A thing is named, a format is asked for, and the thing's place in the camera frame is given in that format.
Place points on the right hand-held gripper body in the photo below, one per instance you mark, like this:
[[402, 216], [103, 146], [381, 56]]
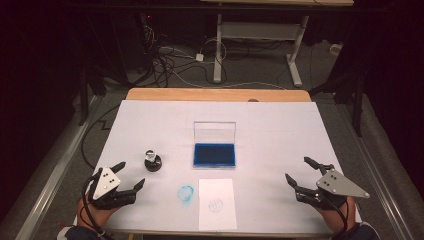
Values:
[[336, 185]]

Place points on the grey table grommet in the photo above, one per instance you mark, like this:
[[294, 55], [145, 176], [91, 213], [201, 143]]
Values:
[[253, 100]]

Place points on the large white table cover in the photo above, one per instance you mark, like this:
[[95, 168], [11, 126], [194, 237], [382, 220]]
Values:
[[266, 133]]

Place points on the blue ink pad box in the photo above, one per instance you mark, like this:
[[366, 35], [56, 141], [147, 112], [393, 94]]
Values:
[[214, 155]]

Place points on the person's right hand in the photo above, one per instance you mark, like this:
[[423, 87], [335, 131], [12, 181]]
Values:
[[333, 216]]

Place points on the white paper sheet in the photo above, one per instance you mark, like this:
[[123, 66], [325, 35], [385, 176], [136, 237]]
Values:
[[216, 216]]

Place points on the white power adapter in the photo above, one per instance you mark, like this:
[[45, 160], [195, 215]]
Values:
[[199, 57]]

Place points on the silver metal rail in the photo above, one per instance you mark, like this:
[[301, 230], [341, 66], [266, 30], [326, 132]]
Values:
[[376, 180], [56, 173]]

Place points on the white-framed desk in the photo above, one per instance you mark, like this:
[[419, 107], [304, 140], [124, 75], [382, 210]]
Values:
[[260, 30]]

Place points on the small white floor box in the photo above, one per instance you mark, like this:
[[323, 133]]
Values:
[[335, 49]]

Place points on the round black stamp cap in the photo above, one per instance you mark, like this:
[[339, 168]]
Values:
[[153, 166]]

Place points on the black metal stand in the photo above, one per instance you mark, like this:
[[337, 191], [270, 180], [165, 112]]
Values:
[[358, 113], [83, 106]]

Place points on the person's left hand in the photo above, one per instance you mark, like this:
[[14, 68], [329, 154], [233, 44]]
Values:
[[96, 216]]

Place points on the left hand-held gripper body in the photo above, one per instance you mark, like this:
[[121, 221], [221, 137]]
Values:
[[106, 181]]

